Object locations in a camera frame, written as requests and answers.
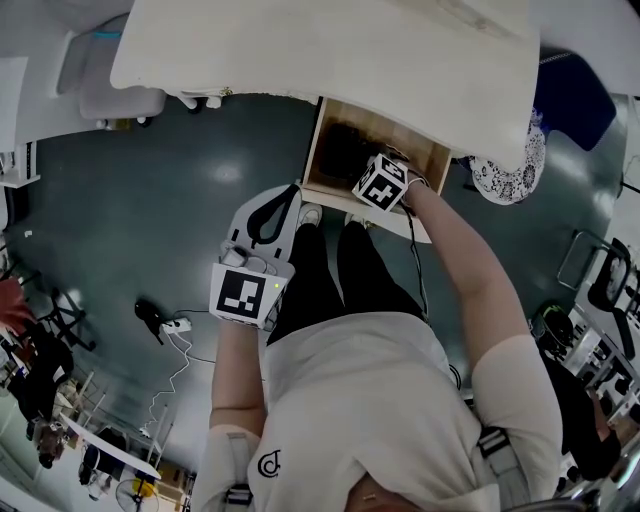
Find white desk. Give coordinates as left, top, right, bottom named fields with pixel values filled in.
left=109, top=0, right=543, bottom=172

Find person's white shoe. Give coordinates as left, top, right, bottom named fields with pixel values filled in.
left=343, top=211, right=377, bottom=232
left=296, top=201, right=324, bottom=230

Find white power strip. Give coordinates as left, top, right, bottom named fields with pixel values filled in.
left=160, top=316, right=193, bottom=337

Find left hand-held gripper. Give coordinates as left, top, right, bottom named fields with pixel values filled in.
left=208, top=183, right=303, bottom=333

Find black floor object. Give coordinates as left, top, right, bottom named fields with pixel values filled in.
left=134, top=298, right=167, bottom=347

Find grey shoulder strap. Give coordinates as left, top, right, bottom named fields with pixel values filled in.
left=223, top=431, right=255, bottom=512
left=473, top=426, right=527, bottom=495

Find metal frame black chair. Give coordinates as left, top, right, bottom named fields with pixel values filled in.
left=556, top=228, right=640, bottom=362

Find black swivel chair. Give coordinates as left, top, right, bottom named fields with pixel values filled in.
left=48, top=288, right=99, bottom=352

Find person's white shirt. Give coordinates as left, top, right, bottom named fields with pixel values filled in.
left=191, top=311, right=565, bottom=512

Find person's left forearm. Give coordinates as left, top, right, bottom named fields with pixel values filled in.
left=209, top=323, right=267, bottom=432

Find black round object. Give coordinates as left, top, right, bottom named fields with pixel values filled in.
left=318, top=121, right=387, bottom=187

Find grey office chair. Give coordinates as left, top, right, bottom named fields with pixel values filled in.
left=56, top=13, right=169, bottom=122

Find person's right forearm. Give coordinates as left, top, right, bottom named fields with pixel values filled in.
left=402, top=180, right=527, bottom=364

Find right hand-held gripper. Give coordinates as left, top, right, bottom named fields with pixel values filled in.
left=350, top=144, right=412, bottom=214

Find yellow floor fan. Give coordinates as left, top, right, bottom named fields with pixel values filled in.
left=115, top=476, right=161, bottom=512

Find large white wooden drawer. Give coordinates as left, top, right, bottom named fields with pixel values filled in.
left=299, top=96, right=454, bottom=245

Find white folding table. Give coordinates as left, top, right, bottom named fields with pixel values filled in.
left=58, top=413, right=164, bottom=482

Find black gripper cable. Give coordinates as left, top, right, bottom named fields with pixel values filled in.
left=405, top=205, right=432, bottom=322

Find black helmet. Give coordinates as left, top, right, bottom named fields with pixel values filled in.
left=531, top=301, right=577, bottom=360

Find white cable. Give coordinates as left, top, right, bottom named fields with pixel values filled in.
left=138, top=331, right=217, bottom=437

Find dark blue chair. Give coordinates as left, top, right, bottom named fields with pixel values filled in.
left=531, top=46, right=618, bottom=154

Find blue white floral cushion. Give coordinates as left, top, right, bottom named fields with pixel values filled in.
left=466, top=106, right=547, bottom=207

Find person's black trousers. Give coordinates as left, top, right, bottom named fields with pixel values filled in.
left=266, top=219, right=432, bottom=347

